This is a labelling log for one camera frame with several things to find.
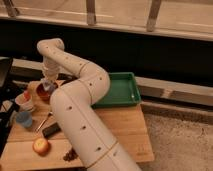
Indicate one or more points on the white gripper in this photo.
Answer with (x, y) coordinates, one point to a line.
(50, 74)

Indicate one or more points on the blue grey towel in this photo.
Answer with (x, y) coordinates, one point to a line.
(48, 86)

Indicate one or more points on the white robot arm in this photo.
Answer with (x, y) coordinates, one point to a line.
(71, 104)

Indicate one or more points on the red bowl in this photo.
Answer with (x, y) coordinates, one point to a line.
(45, 95)

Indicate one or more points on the white cup with orange item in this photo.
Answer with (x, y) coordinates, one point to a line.
(25, 101)

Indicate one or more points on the blue plastic cup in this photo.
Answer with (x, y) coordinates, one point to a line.
(24, 118)

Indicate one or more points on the black rectangular block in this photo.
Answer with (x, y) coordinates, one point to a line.
(50, 130)

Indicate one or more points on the wooden table board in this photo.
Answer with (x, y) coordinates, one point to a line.
(126, 123)

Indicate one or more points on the green plastic tray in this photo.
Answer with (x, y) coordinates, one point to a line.
(123, 91)

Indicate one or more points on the red yellow apple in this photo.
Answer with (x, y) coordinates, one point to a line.
(41, 146)

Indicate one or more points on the dark brown grape cluster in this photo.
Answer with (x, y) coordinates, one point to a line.
(70, 155)

